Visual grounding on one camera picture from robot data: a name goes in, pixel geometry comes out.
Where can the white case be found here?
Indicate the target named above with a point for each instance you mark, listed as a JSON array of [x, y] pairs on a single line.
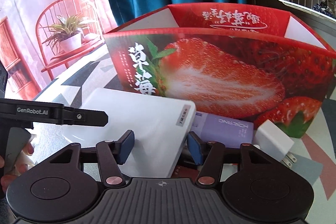
[[160, 126]]

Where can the red strawberry cardboard box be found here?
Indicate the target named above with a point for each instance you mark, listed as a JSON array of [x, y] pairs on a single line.
[[234, 60]]

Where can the purple small box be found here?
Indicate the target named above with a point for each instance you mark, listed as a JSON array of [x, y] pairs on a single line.
[[228, 131]]

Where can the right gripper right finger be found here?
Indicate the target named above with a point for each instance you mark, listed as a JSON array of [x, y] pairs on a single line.
[[208, 155]]

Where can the white power adapter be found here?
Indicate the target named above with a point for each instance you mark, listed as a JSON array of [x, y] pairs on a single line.
[[273, 141]]

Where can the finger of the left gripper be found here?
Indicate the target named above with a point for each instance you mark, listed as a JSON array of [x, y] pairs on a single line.
[[84, 117]]

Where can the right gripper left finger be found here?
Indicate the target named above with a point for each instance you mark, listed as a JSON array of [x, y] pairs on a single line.
[[111, 154]]

